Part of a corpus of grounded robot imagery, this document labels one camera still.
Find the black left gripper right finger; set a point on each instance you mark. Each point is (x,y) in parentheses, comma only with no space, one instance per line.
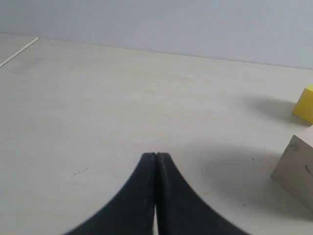
(179,210)

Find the large light wooden cube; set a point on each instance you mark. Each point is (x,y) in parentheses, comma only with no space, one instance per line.
(294,170)

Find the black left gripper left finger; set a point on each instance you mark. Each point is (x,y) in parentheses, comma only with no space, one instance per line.
(131,211)

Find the yellow cube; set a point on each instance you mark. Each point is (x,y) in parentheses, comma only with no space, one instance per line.
(304,106)

